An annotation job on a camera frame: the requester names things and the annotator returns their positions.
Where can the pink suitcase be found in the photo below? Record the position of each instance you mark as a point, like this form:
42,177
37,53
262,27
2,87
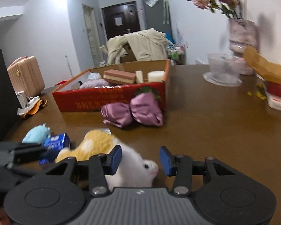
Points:
27,77

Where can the white round sponge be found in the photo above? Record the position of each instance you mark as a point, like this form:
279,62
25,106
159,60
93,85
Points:
155,76

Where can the white cat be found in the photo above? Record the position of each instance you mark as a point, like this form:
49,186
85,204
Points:
102,63

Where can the dark brown door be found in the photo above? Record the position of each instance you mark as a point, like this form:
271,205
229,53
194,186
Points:
121,30

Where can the person's left hand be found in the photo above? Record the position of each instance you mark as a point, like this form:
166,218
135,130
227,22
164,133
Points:
2,215

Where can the red cardboard box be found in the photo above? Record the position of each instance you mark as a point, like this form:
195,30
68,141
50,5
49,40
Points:
84,100

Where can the cream wedge sponge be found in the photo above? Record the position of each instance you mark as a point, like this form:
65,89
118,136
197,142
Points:
139,76

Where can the paper notice on door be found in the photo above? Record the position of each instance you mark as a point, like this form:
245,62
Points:
118,21

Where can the cluttered small shelf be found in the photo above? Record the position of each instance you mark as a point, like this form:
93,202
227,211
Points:
176,54

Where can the orange cloth with tissue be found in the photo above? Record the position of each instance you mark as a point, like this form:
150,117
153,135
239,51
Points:
38,104

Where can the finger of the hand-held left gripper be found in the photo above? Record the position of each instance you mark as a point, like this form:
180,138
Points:
48,157

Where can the paper sheet on refrigerator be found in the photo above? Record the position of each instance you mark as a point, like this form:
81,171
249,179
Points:
150,1

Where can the blue packet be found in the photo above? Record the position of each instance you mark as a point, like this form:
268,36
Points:
57,141

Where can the scattered yellow bits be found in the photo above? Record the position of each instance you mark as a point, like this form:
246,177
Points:
260,95

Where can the white crumpled cloth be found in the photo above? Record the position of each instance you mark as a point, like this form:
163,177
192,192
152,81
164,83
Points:
29,105

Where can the orange scalloped paper tray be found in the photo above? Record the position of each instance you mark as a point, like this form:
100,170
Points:
267,68

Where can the white folded umbrella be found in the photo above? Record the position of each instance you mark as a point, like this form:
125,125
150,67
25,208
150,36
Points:
165,9

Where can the clear plastic cup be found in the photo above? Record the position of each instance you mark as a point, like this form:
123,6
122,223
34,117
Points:
222,69

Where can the pink layered sponge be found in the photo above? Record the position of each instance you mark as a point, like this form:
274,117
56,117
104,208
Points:
119,77

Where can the yellow and white hamster plush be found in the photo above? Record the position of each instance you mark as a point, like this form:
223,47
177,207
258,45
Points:
96,143

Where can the pink satin bow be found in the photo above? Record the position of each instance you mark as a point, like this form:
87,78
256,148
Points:
140,109

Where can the grey refrigerator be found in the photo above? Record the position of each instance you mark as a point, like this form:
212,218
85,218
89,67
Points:
154,16

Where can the brown cardboard box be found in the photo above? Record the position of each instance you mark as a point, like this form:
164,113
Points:
130,54

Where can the pink mottled vase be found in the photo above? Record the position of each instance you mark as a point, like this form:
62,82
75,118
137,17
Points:
242,39

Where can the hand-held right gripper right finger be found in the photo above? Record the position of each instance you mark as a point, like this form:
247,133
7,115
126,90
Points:
167,161

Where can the white interior door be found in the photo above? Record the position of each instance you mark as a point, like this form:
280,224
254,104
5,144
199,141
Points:
91,35

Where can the blue plush toy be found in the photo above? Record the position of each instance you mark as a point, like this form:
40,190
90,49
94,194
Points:
36,133

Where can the beige coat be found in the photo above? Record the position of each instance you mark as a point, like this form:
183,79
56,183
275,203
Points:
145,44

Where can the purple fluffy cloth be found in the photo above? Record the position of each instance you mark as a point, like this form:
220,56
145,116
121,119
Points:
93,84

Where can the iridescent plastic bag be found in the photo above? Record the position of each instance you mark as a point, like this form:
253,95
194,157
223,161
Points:
94,76

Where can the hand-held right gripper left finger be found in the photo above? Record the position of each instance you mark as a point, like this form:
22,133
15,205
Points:
114,159

